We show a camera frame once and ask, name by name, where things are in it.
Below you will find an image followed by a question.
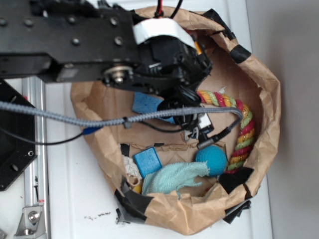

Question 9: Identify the thin black wire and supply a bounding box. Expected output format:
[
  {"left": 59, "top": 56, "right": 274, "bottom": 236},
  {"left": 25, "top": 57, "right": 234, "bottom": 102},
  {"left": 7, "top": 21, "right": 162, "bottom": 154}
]
[{"left": 0, "top": 120, "right": 185, "bottom": 145}]

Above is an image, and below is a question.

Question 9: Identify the multicolour twisted rope toy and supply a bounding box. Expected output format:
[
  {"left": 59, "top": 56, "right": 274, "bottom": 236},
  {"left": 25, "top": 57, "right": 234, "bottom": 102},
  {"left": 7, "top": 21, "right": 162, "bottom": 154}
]
[{"left": 197, "top": 90, "right": 255, "bottom": 174}]

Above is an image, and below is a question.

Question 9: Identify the grey braided cable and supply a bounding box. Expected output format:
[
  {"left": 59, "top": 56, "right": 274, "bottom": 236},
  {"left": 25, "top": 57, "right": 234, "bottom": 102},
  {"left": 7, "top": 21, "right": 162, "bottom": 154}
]
[{"left": 0, "top": 101, "right": 244, "bottom": 150}]

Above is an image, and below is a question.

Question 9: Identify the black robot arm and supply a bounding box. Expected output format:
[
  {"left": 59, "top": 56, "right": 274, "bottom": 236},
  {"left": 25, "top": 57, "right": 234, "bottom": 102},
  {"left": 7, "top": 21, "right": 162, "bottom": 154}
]
[{"left": 0, "top": 0, "right": 212, "bottom": 110}]

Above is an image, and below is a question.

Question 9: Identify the blue rectangular block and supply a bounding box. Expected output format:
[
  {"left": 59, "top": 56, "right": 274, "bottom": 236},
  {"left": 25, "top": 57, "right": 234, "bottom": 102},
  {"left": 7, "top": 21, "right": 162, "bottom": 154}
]
[{"left": 133, "top": 147, "right": 162, "bottom": 179}]

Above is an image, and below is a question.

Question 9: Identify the light blue sponge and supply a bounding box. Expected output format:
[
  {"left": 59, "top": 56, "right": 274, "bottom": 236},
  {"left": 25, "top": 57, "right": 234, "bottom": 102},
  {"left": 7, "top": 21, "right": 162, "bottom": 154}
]
[{"left": 131, "top": 92, "right": 163, "bottom": 114}]

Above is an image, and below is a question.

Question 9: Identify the yellow cylinder block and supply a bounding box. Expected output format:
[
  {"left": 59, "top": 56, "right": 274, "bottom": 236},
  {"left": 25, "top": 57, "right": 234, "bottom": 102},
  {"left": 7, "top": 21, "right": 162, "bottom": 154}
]
[{"left": 132, "top": 185, "right": 142, "bottom": 194}]

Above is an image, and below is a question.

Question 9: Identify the mint green cloth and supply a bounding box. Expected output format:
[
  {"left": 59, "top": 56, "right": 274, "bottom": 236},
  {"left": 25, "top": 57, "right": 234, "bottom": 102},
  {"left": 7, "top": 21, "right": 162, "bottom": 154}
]
[{"left": 142, "top": 162, "right": 209, "bottom": 196}]

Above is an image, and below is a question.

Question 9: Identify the metal corner bracket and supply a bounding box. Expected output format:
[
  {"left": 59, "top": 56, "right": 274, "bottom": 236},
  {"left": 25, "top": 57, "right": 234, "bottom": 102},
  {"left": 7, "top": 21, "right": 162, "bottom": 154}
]
[{"left": 14, "top": 206, "right": 45, "bottom": 239}]

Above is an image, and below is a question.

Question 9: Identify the brown paper bag bin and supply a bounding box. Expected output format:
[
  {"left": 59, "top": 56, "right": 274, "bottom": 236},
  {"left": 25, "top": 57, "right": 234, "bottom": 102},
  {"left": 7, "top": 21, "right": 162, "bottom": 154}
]
[{"left": 85, "top": 9, "right": 281, "bottom": 235}]

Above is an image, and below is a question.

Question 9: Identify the white tray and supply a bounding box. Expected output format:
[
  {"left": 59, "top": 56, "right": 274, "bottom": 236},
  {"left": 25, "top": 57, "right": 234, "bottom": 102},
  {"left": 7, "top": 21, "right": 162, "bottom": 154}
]
[{"left": 45, "top": 0, "right": 273, "bottom": 239}]

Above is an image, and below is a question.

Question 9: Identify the aluminium extrusion rail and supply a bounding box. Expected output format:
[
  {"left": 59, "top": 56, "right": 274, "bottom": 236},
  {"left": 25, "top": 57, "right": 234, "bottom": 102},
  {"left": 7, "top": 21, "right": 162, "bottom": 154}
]
[{"left": 22, "top": 77, "right": 51, "bottom": 239}]

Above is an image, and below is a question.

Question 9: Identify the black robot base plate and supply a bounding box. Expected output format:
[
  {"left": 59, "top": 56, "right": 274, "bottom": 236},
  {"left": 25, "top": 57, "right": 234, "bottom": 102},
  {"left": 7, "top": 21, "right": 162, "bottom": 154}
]
[{"left": 0, "top": 80, "right": 36, "bottom": 191}]

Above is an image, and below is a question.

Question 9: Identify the blue ball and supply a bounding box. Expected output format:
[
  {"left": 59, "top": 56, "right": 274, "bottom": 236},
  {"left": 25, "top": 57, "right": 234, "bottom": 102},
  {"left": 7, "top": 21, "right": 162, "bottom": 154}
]
[{"left": 195, "top": 145, "right": 227, "bottom": 177}]

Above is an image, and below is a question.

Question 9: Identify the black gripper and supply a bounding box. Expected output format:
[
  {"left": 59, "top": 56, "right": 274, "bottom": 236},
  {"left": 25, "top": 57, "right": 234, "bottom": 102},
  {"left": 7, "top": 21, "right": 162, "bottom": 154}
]
[{"left": 132, "top": 18, "right": 215, "bottom": 125}]

